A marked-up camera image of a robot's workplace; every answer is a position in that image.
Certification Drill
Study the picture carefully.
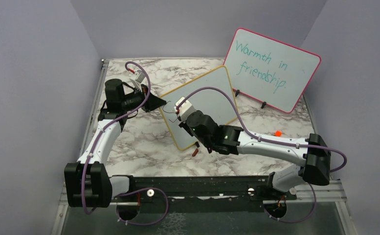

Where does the black orange highlighter marker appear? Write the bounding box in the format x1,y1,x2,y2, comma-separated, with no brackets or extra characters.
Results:
274,131,282,137

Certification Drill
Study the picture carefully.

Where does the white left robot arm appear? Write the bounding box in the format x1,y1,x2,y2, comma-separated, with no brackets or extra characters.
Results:
64,79,167,208

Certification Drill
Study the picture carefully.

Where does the brown marker cap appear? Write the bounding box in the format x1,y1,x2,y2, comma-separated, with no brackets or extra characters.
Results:
192,148,199,157

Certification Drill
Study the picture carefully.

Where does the pink framed whiteboard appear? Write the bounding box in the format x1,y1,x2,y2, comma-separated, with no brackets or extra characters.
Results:
224,28,321,113

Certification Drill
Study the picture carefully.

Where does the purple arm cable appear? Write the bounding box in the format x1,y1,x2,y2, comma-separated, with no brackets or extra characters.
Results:
81,61,169,227
175,86,348,224

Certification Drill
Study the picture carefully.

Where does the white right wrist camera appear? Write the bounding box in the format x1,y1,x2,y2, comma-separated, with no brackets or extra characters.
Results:
175,100,196,122

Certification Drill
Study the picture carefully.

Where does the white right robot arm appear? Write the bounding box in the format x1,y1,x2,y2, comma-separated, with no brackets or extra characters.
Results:
177,110,331,199

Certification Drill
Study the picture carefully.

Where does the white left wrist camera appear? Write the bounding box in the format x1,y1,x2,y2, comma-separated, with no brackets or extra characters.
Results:
130,70,146,91

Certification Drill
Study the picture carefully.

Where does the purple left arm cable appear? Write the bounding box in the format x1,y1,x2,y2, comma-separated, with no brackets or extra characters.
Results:
81,61,169,227

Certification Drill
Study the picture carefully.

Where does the aluminium table frame rail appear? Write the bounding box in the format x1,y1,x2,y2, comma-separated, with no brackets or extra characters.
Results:
50,59,110,235

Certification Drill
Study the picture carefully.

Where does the yellow framed whiteboard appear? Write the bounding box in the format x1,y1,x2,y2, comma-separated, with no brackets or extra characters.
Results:
160,66,237,151

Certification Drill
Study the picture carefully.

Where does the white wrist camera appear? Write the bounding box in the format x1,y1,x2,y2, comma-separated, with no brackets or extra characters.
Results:
130,70,146,91
175,100,196,122

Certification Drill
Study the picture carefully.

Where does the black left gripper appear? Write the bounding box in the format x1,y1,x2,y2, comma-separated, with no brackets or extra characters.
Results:
122,84,166,113

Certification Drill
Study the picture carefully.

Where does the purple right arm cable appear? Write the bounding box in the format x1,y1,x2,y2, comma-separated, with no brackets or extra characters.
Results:
175,86,348,224

